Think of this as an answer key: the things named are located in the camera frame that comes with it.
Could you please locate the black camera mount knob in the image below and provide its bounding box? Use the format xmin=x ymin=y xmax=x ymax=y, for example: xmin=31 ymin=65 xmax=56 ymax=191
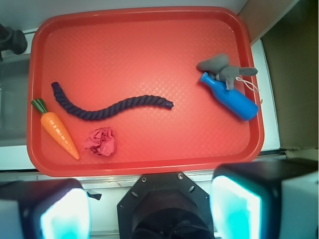
xmin=0 ymin=24 xmax=28 ymax=55

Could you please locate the grey plush elephant toy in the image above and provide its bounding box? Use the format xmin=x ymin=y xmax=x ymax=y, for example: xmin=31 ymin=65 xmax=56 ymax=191
xmin=197 ymin=54 xmax=259 ymax=93

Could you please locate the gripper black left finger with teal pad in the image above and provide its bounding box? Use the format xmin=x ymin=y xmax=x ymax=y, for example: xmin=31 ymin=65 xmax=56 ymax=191
xmin=0 ymin=179 xmax=91 ymax=239

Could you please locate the crumpled pink paper ball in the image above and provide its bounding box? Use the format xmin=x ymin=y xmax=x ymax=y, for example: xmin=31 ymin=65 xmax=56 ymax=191
xmin=83 ymin=127 xmax=116 ymax=157

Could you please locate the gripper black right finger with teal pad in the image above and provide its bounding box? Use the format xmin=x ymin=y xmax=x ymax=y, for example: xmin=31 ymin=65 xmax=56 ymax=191
xmin=209 ymin=158 xmax=319 ymax=239

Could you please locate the red plastic tray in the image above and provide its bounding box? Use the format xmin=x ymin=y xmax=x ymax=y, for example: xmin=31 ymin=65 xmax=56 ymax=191
xmin=27 ymin=7 xmax=264 ymax=177

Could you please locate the orange plastic toy carrot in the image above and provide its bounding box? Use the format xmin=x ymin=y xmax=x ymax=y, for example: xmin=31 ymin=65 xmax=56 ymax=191
xmin=31 ymin=98 xmax=80 ymax=160

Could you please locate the dark blue twisted rope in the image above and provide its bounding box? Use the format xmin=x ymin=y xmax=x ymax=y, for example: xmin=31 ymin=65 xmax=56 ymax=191
xmin=51 ymin=82 xmax=174 ymax=121

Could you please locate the blue plastic toy bottle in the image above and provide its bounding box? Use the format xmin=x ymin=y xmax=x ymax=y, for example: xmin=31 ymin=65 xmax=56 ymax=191
xmin=199 ymin=72 xmax=259 ymax=121

